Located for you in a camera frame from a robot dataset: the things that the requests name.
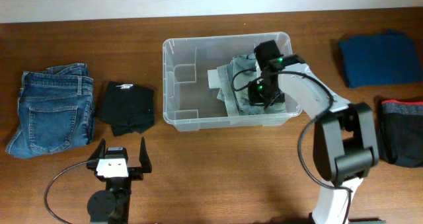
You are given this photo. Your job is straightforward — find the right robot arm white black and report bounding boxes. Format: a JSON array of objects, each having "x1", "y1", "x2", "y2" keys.
[{"x1": 247, "y1": 40, "x2": 379, "y2": 223}]

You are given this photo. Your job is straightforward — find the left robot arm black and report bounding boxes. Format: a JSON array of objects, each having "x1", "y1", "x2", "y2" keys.
[{"x1": 87, "y1": 139, "x2": 152, "y2": 224}]

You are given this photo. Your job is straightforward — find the teal blue shirt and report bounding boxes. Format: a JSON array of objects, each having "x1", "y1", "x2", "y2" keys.
[{"x1": 338, "y1": 30, "x2": 422, "y2": 89}]

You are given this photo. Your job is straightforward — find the white label in bin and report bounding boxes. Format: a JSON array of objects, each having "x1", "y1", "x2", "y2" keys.
[{"x1": 208, "y1": 69, "x2": 221, "y2": 89}]

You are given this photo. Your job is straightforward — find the folded dark blue jeans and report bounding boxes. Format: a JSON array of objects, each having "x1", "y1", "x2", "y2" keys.
[{"x1": 5, "y1": 63, "x2": 95, "y2": 159}]

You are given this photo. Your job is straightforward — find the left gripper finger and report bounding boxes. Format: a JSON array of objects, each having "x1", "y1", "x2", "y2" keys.
[
  {"x1": 89, "y1": 139, "x2": 106, "y2": 161},
  {"x1": 139, "y1": 137, "x2": 152, "y2": 173}
]

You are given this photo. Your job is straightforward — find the clear plastic storage bin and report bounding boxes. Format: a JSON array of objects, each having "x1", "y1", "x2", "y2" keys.
[{"x1": 163, "y1": 32, "x2": 302, "y2": 131}]

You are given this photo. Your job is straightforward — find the light blue jeans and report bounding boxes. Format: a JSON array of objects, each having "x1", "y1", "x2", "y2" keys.
[{"x1": 217, "y1": 53, "x2": 287, "y2": 116}]

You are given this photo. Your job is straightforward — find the black shorts red grey waistband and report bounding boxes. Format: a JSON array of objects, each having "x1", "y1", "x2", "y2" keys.
[{"x1": 377, "y1": 99, "x2": 422, "y2": 168}]

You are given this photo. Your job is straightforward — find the folded black garment white logo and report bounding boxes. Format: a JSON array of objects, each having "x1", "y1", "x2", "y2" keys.
[{"x1": 96, "y1": 81, "x2": 155, "y2": 136}]

